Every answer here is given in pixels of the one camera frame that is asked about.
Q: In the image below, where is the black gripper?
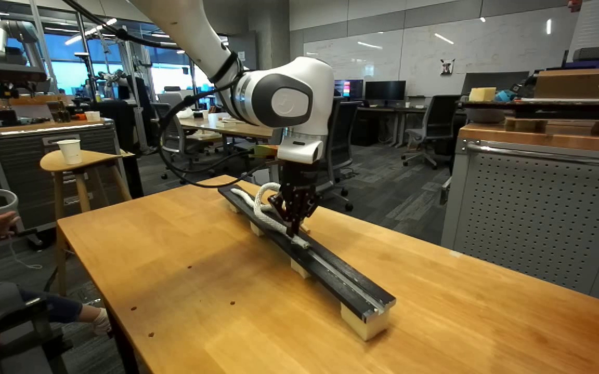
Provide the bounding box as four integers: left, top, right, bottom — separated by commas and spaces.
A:
268, 160, 325, 236

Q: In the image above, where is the white rope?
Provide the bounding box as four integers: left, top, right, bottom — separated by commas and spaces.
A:
232, 181, 311, 249

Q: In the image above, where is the person hand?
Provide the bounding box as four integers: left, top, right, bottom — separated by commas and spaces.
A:
80, 304, 112, 339

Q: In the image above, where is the dark office chair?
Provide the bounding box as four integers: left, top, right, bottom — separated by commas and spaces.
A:
314, 97, 362, 214

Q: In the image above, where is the wooden round table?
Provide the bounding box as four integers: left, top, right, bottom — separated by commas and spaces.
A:
175, 112, 275, 143

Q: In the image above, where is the black computer monitor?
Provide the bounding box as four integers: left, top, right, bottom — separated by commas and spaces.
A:
332, 76, 367, 105
365, 79, 408, 106

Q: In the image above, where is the black office chair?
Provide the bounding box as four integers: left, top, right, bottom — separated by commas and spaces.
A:
401, 94, 462, 170

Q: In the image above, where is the round wooden stool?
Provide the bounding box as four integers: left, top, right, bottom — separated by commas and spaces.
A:
37, 147, 138, 218

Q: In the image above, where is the pale foam block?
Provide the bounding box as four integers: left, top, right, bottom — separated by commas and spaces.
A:
467, 85, 499, 106

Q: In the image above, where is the white paper cup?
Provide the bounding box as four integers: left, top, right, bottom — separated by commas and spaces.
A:
57, 137, 84, 167

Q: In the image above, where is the grey workbench cabinet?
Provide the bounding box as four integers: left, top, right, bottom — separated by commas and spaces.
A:
0, 118, 122, 231

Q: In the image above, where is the flat black board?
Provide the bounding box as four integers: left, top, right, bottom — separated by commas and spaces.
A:
457, 95, 599, 121

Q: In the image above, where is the person dark sleeve arm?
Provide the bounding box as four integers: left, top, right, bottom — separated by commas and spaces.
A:
0, 275, 86, 345

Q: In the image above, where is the wooden box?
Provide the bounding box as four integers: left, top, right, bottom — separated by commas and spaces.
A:
535, 67, 599, 99

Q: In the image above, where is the long black rail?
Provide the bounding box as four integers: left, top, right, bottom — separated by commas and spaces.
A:
216, 185, 398, 322

